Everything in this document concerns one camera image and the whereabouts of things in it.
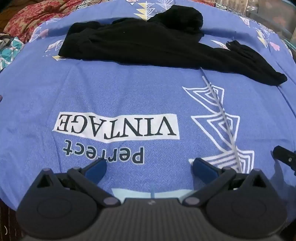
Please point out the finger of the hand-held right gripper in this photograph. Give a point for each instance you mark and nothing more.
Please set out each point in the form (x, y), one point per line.
(283, 156)

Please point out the red floral blanket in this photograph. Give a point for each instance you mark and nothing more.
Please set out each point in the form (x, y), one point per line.
(34, 18)

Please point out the teal wave-patterned pillow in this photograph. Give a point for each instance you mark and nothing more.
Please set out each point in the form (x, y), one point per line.
(9, 54)

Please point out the crumpled patterned scarf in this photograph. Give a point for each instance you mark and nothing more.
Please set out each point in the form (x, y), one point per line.
(5, 39)

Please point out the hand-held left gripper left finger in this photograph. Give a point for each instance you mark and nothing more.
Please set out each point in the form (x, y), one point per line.
(98, 168)

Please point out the blue printed bedsheet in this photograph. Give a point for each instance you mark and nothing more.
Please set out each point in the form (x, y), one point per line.
(138, 99)

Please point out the black pants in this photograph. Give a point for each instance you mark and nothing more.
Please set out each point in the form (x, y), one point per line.
(138, 46)

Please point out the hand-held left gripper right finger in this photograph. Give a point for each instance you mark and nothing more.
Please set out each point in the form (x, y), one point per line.
(203, 167)

